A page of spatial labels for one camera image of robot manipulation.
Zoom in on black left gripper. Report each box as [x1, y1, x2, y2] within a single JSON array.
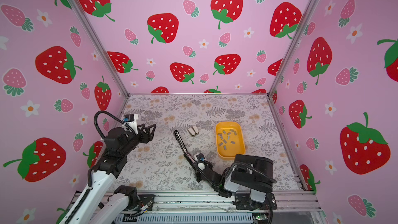
[[121, 123, 155, 159]]

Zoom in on black long stapler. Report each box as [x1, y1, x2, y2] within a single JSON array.
[[174, 130, 198, 171]]

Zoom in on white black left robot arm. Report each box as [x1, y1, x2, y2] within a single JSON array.
[[59, 111, 157, 224]]

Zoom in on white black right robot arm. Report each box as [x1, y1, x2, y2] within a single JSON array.
[[188, 153, 277, 211]]

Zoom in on yellow plastic tray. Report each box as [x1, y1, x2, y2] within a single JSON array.
[[216, 121, 246, 160]]

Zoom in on grey staple strips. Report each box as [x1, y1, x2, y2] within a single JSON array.
[[217, 129, 238, 150]]

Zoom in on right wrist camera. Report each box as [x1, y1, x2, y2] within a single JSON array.
[[194, 153, 207, 170]]

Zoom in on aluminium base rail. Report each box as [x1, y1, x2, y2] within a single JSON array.
[[62, 189, 327, 224]]

